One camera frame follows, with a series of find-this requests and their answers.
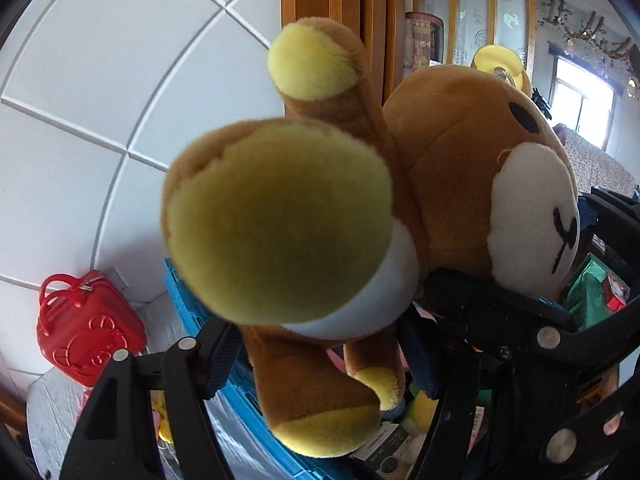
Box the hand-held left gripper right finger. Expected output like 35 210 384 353
397 307 548 480

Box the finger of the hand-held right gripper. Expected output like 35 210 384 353
580 187 640 281
425 267 640 376

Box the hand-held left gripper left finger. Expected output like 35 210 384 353
59 317 246 480

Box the blue plastic storage crate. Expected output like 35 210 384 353
164 257 371 480

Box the brown bear plush toy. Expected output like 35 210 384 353
161 16 583 460

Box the floral patterned cloth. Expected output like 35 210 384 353
552 125 636 196

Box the green packet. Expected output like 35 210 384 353
562 252 631 331

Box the yellow pink toy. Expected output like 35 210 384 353
150 385 173 443

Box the dark labelled box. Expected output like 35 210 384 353
357 422 431 478

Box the window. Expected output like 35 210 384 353
547 42 618 151

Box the red toy suitcase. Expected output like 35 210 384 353
36 269 148 387

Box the wooden glass screen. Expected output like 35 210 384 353
415 0 538 96

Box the rolled patterned carpet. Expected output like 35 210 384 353
402 10 446 81

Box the white padded headboard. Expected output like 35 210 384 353
0 0 283 376

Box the wall garland decoration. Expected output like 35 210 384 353
537 0 640 96

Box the wooden door frame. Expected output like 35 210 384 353
280 0 416 111

